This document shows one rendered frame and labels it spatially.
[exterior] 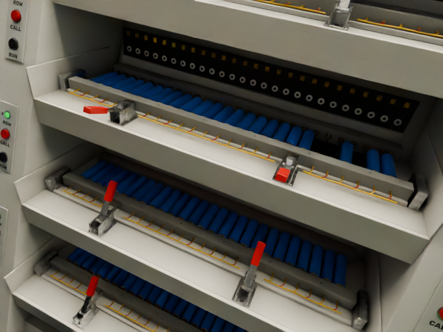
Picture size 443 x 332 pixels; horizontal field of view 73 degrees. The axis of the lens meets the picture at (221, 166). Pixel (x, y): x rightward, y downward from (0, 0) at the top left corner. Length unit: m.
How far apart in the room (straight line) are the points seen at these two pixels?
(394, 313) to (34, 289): 0.64
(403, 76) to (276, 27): 0.16
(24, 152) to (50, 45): 0.19
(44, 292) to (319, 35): 0.67
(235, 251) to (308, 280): 0.12
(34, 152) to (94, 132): 0.15
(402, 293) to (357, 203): 0.12
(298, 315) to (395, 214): 0.20
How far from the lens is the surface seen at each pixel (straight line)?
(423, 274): 0.44
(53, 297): 0.73
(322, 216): 0.41
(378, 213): 0.42
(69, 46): 0.63
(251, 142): 0.44
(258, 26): 0.41
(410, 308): 0.46
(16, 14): 0.61
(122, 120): 0.48
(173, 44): 0.61
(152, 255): 0.52
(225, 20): 0.42
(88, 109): 0.44
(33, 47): 0.59
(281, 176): 0.33
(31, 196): 0.66
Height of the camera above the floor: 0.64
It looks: 14 degrees down
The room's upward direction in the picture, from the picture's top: 16 degrees clockwise
